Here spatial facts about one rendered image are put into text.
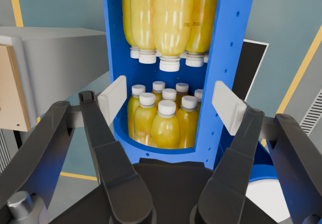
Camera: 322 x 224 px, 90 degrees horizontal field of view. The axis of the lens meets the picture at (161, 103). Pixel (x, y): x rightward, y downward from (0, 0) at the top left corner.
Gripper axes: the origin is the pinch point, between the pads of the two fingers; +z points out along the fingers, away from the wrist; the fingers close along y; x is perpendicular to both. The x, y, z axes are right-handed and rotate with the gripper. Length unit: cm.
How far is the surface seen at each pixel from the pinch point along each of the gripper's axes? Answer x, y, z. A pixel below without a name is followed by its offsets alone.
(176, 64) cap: 0.8, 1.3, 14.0
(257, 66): -16, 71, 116
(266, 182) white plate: -43, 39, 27
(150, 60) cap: 0.6, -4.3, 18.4
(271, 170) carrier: -42, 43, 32
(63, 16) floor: 14, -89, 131
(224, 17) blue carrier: 8.7, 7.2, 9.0
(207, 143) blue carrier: -14.0, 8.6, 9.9
